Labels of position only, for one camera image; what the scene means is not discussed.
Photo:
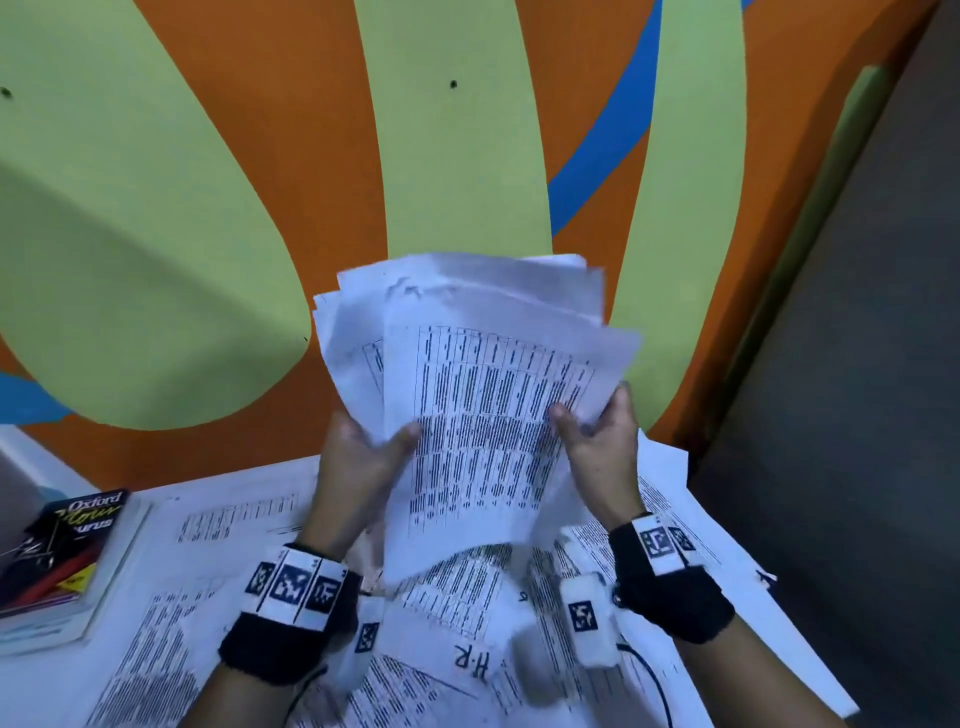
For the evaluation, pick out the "person's left forearm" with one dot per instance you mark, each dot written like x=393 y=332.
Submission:
x=240 y=705

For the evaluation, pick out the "person's left hand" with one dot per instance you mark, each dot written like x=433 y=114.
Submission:
x=349 y=487

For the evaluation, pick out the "white wrist camera unit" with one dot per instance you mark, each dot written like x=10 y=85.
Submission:
x=589 y=622
x=364 y=641

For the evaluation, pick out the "person's right hand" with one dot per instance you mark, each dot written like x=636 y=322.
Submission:
x=607 y=465

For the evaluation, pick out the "gathered paper stack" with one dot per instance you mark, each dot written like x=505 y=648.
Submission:
x=480 y=390

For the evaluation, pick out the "dark paperback book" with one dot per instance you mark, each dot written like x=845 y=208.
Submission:
x=82 y=540

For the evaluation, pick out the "printed sheets spread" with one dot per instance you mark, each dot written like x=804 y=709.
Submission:
x=210 y=540

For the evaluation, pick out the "white book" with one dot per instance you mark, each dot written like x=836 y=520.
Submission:
x=75 y=626

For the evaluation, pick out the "person's right forearm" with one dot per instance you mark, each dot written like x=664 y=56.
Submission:
x=750 y=682

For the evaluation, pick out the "black binder clip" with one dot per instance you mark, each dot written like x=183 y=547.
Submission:
x=37 y=544

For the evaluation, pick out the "grey partition board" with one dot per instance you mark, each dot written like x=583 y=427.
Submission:
x=15 y=502

